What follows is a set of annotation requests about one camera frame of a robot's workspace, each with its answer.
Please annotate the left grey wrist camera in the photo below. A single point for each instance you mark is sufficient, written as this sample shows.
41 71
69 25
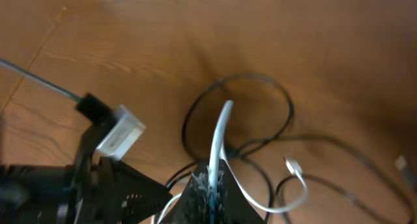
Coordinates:
127 129

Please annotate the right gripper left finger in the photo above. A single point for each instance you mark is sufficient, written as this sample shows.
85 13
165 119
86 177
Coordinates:
193 206

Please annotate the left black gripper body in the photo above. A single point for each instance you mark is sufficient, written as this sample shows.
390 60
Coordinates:
49 194

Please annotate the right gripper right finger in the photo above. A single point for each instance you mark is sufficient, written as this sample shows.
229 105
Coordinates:
231 205

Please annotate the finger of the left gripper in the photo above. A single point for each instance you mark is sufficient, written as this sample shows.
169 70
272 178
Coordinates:
126 195

